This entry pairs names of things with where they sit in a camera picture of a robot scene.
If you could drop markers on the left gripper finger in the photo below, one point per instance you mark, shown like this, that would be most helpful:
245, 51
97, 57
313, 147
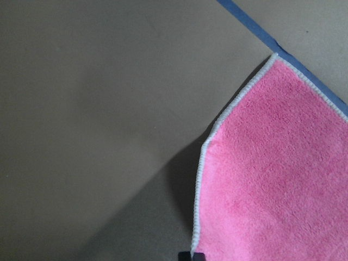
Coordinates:
184, 256

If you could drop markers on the pink towel with white edge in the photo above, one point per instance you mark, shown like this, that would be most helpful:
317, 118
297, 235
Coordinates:
272, 175

